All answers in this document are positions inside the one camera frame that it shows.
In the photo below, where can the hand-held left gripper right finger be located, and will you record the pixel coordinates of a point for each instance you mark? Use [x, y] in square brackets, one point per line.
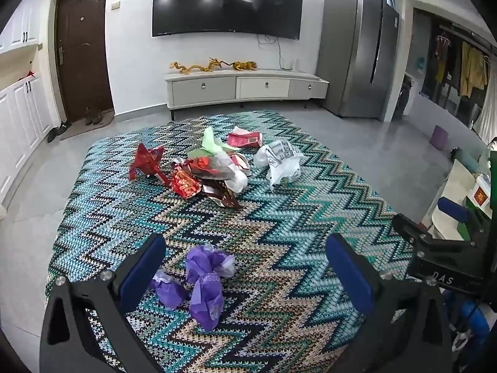
[349, 276]

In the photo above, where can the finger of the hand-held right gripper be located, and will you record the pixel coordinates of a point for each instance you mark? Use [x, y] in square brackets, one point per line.
[409, 227]
[452, 208]

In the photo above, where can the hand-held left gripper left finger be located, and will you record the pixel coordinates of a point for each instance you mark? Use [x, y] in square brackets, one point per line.
[144, 268]

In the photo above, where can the large purple plastic bag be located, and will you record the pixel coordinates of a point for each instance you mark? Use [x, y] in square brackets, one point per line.
[207, 285]

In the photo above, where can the red white snack packet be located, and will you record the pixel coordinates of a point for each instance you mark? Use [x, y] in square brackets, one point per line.
[185, 183]

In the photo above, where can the red foil snack bag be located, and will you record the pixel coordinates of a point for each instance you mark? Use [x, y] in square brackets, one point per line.
[145, 163]

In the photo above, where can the dark red chip bag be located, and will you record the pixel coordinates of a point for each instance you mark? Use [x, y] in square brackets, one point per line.
[222, 195]

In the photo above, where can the white marble table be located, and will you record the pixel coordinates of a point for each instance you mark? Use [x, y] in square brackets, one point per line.
[454, 194]

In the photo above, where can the green box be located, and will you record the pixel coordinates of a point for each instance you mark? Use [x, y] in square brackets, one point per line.
[465, 230]

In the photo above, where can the white box red label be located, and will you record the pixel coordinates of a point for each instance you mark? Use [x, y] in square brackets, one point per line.
[481, 197]

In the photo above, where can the small purple plastic bag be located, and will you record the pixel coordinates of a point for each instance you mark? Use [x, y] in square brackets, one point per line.
[169, 289]

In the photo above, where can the teal cushion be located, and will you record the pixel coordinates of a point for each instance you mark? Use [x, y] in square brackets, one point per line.
[468, 160]

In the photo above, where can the zigzag knitted blanket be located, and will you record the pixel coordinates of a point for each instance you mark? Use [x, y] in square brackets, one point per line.
[271, 209]

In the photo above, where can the shiny red crumpled wrapper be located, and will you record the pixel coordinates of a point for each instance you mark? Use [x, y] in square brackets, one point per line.
[202, 165]

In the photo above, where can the translucent white plastic bag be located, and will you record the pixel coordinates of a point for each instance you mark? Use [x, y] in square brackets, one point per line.
[233, 175]

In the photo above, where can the white printed plastic bag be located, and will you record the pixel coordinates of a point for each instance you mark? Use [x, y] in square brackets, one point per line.
[279, 161]

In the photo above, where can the yellow hanging garment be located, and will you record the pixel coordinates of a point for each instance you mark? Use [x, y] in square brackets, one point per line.
[471, 72]

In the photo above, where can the light green paper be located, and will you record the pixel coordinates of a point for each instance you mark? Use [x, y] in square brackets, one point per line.
[209, 142]

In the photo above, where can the white red-edged wrapper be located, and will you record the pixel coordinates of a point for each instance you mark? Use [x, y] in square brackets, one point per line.
[241, 162]

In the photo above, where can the grey door mat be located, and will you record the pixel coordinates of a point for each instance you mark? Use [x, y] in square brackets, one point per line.
[83, 130]

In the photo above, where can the red hanging garment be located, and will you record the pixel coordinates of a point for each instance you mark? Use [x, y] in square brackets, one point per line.
[440, 52]

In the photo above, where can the brown shoes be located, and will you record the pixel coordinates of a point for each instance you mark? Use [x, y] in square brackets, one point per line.
[93, 116]

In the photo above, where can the black shoes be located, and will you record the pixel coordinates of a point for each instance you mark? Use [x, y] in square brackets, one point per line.
[58, 131]

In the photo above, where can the pink red packet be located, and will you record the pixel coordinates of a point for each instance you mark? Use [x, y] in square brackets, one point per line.
[244, 139]

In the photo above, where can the grey refrigerator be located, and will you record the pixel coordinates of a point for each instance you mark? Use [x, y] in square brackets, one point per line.
[357, 50]

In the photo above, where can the white lower cabinet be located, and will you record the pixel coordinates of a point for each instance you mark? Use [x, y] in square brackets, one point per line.
[23, 120]

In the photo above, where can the white router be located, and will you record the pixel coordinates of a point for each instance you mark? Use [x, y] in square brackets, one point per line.
[295, 64]

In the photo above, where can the golden dragon figurine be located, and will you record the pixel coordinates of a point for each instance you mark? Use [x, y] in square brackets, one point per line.
[214, 64]
[182, 68]

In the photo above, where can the white television cabinet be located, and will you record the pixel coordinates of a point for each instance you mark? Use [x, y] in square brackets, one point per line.
[240, 87]

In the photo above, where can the brown entrance door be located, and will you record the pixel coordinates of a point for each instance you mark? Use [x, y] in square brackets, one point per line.
[83, 50]

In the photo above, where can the golden tiger figurine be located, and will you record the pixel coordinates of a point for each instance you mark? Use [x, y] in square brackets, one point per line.
[244, 65]

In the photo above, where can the white upper wall cabinet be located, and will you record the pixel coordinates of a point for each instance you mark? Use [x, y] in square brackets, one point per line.
[19, 23]

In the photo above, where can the black wall television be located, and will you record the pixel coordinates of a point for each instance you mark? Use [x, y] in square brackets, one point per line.
[227, 0]

